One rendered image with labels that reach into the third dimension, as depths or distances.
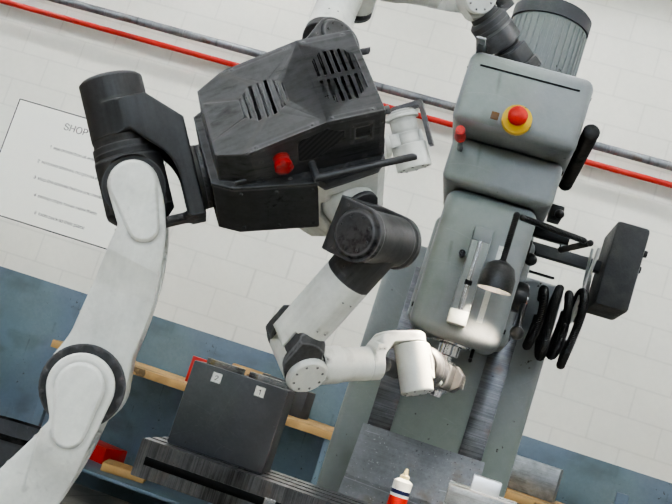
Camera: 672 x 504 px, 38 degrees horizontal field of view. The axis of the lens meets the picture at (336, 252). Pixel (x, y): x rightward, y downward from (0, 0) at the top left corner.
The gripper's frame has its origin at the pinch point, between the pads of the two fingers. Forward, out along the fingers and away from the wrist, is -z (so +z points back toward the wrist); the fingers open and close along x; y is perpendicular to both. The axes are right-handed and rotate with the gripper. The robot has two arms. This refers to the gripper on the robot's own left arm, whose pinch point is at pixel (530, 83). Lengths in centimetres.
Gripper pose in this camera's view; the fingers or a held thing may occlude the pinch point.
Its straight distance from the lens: 227.9
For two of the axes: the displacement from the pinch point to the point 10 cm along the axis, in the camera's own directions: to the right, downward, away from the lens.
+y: 7.0, -6.5, 3.0
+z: -5.9, -7.6, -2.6
